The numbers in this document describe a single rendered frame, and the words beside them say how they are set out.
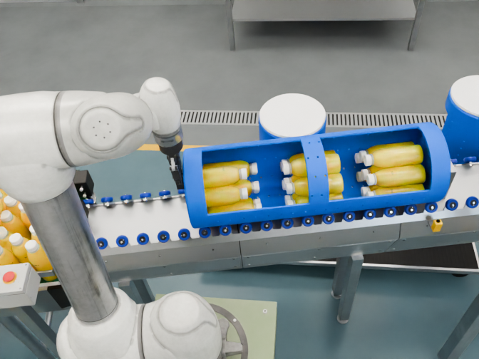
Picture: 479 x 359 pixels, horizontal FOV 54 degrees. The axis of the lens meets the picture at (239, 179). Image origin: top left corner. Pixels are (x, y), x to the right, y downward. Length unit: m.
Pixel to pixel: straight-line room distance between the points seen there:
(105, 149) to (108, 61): 3.66
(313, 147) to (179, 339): 0.78
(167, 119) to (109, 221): 0.65
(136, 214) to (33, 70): 2.91
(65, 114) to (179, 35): 3.78
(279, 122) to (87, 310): 1.15
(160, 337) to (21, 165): 0.54
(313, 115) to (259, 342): 0.99
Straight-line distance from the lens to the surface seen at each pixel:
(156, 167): 3.30
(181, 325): 1.14
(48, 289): 1.84
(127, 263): 1.83
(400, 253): 2.68
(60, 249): 0.99
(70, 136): 0.80
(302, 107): 2.03
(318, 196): 1.57
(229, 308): 1.44
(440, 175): 1.67
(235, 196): 1.60
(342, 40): 4.35
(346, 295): 2.31
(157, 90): 1.31
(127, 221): 1.85
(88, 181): 1.98
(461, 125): 2.18
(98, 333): 1.17
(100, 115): 0.75
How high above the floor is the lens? 2.36
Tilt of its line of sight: 49 degrees down
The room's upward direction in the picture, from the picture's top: 6 degrees counter-clockwise
